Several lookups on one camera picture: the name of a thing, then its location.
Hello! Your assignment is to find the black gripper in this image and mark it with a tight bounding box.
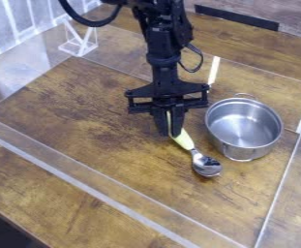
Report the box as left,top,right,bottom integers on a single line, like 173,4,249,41
125,63,209,137

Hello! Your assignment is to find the small steel pot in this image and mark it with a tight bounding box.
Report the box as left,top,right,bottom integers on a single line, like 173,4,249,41
204,93,282,162

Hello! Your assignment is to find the green handled metal spoon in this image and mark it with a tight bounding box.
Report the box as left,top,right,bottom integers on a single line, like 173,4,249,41
166,113,222,178

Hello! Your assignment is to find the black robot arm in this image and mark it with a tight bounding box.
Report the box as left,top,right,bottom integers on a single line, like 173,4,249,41
101,0,209,137

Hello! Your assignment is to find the black strip on table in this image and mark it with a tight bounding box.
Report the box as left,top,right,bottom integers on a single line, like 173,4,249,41
193,4,280,31

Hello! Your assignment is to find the clear acrylic triangle bracket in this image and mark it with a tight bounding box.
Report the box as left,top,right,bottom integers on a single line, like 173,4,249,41
58,21,98,57

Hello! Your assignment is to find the black cable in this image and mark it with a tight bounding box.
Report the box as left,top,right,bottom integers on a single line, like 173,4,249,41
57,0,124,28

